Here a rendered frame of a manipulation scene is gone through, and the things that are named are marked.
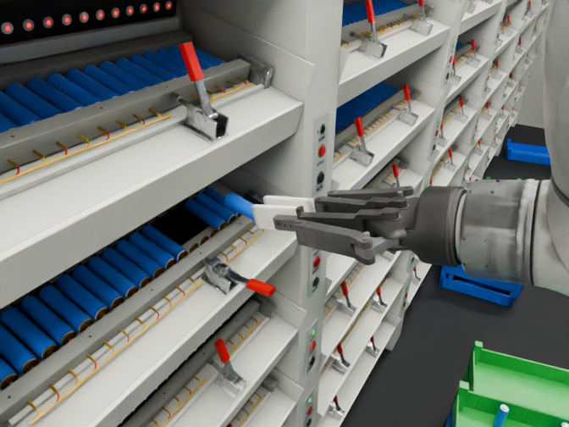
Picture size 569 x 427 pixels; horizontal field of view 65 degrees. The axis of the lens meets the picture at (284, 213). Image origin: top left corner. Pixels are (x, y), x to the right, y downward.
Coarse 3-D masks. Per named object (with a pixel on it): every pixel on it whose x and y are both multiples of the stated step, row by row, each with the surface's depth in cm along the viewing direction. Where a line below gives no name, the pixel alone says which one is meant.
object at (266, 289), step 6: (228, 270) 55; (228, 276) 54; (234, 276) 54; (240, 276) 54; (240, 282) 53; (246, 282) 53; (252, 282) 53; (258, 282) 53; (252, 288) 52; (258, 288) 52; (264, 288) 52; (270, 288) 52; (264, 294) 52; (270, 294) 51
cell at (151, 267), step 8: (120, 248) 55; (128, 248) 54; (136, 248) 55; (128, 256) 54; (136, 256) 54; (144, 256) 54; (136, 264) 54; (144, 264) 53; (152, 264) 53; (152, 272) 53
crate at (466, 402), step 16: (464, 384) 97; (464, 400) 98; (480, 400) 99; (496, 400) 97; (464, 416) 99; (480, 416) 99; (512, 416) 98; (528, 416) 96; (544, 416) 95; (560, 416) 93
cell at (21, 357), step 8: (0, 328) 43; (0, 336) 42; (8, 336) 43; (0, 344) 42; (8, 344) 42; (16, 344) 42; (0, 352) 42; (8, 352) 42; (16, 352) 42; (24, 352) 42; (8, 360) 42; (16, 360) 41; (24, 360) 41; (16, 368) 41
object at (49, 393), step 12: (252, 228) 64; (240, 240) 62; (228, 252) 60; (192, 276) 55; (132, 324) 48; (120, 336) 47; (108, 348) 46; (96, 360) 45; (60, 384) 42; (48, 396) 41; (24, 408) 40; (12, 420) 39
